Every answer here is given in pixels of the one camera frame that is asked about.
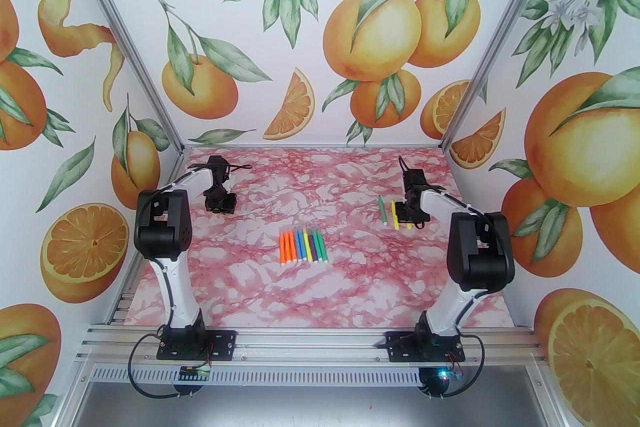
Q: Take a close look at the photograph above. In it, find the perforated metal strip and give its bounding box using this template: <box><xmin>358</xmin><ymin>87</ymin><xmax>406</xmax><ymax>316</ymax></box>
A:
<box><xmin>87</xmin><ymin>363</ymin><xmax>553</xmax><ymax>386</ymax></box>

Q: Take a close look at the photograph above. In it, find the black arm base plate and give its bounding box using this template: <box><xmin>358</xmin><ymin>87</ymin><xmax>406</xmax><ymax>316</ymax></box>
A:
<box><xmin>385</xmin><ymin>331</ymin><xmax>466</xmax><ymax>363</ymax></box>
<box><xmin>156</xmin><ymin>330</ymin><xmax>237</xmax><ymax>360</ymax></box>

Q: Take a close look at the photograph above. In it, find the black base power cable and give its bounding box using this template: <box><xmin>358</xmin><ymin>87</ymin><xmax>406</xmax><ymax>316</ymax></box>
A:
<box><xmin>128</xmin><ymin>332</ymin><xmax>196</xmax><ymax>399</ymax></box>
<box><xmin>427</xmin><ymin>334</ymin><xmax>486</xmax><ymax>399</ymax></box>

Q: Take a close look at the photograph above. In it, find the aluminium frame rail with slots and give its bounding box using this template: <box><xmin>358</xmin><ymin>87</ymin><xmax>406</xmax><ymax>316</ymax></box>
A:
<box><xmin>75</xmin><ymin>322</ymin><xmax>551</xmax><ymax>364</ymax></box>

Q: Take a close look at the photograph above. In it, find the aluminium frame post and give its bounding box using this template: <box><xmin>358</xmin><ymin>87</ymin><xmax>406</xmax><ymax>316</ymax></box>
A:
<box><xmin>64</xmin><ymin>0</ymin><xmax>185</xmax><ymax>153</ymax></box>
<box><xmin>439</xmin><ymin>0</ymin><xmax>573</xmax><ymax>150</ymax></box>

